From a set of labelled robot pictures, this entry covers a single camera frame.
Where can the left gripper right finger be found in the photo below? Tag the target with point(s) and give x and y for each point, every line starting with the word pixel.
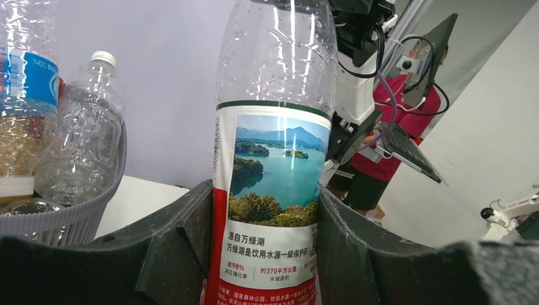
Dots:
pixel 360 262

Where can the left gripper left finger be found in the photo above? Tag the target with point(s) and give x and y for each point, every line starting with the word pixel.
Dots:
pixel 160 259

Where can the grey mesh waste bin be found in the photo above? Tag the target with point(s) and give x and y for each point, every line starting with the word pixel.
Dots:
pixel 73 225

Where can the clear crushed bottle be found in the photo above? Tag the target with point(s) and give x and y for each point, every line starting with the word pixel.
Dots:
pixel 84 146

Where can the red cap bottle blue-red label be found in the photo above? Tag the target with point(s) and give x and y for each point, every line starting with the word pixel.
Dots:
pixel 276 85

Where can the clear bottle blue label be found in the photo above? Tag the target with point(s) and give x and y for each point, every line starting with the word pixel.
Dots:
pixel 29 83

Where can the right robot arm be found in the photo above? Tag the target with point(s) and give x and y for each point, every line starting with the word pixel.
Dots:
pixel 362 28

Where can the black keyboard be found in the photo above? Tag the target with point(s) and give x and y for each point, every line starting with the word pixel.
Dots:
pixel 395 143

